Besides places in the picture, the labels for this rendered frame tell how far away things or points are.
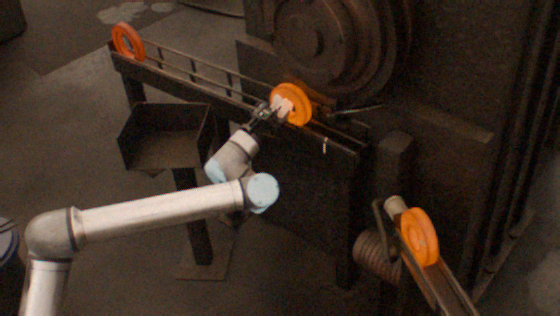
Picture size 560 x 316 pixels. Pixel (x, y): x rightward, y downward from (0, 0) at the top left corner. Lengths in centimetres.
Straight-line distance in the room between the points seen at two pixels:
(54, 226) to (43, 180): 148
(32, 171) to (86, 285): 84
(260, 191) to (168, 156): 51
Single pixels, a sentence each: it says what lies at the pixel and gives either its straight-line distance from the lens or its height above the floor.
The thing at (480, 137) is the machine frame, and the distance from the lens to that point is 158.
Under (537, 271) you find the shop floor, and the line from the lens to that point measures 244.
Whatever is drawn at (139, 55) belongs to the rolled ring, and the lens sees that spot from 246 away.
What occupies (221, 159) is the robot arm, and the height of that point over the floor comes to 74.
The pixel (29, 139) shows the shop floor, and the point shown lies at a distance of 334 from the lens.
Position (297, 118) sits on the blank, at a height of 72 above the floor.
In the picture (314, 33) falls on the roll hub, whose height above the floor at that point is 114.
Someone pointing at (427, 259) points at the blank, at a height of 70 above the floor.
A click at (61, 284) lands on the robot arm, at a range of 172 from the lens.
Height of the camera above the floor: 183
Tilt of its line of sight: 39 degrees down
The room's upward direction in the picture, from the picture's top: straight up
